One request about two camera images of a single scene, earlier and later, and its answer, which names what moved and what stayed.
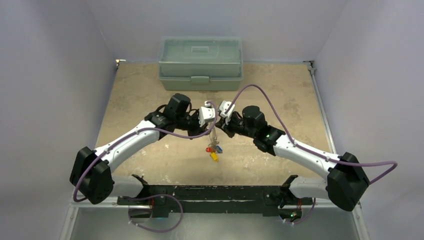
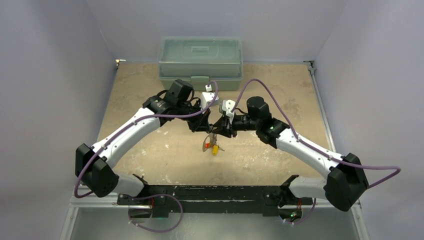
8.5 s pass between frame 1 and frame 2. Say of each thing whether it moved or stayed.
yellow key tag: moved
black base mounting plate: stayed
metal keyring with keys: moved
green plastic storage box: stayed
